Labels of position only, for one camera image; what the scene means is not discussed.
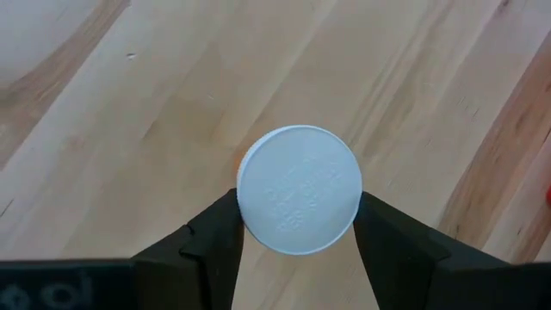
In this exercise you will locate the orange pill bottle white cap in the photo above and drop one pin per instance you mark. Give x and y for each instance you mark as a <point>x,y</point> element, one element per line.
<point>299,189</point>

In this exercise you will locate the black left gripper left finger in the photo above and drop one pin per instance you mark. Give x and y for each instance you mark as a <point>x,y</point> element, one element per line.
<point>198,267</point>

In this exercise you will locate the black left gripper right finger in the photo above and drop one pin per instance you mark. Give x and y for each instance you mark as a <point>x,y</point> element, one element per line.
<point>409,267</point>

